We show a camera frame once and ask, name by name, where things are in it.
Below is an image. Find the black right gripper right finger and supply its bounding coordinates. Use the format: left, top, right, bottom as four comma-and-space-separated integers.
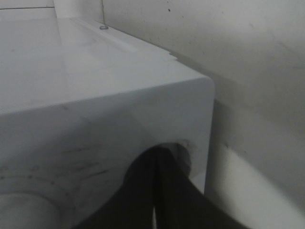
153, 144, 245, 229

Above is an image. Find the white microwave oven body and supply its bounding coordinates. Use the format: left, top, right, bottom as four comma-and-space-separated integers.
0, 18, 214, 229

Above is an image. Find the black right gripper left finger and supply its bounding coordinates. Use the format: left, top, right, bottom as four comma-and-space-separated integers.
74, 147, 156, 229

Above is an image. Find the white timer knob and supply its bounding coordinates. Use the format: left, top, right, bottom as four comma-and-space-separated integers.
0, 194, 61, 229

